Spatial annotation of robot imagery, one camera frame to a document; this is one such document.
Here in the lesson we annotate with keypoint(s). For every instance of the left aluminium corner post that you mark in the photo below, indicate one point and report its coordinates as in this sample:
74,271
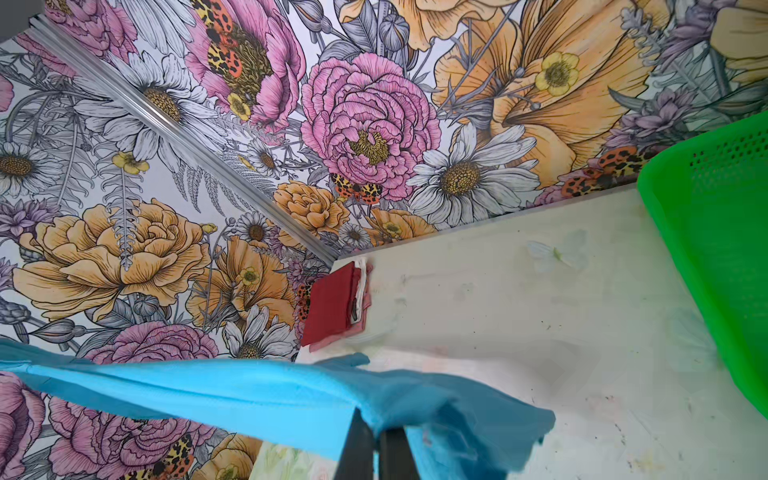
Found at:
107,77

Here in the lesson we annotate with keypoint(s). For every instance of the dark red folded t-shirt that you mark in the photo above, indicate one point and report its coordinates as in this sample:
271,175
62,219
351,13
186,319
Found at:
332,301

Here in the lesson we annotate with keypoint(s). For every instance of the green plastic basket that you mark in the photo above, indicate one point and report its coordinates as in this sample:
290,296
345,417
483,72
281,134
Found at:
708,198

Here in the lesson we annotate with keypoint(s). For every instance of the pink folded t-shirt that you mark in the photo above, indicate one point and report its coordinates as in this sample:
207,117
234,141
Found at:
358,328

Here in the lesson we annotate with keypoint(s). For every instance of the blue t-shirt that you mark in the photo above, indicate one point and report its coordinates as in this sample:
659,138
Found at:
457,428

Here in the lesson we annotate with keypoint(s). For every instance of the white folded t-shirt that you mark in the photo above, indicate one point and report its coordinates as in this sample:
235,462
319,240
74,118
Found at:
362,266

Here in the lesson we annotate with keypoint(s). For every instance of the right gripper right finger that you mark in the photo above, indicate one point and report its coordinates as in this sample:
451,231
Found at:
396,461

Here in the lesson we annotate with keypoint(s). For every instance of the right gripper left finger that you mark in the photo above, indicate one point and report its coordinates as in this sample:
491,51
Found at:
357,457

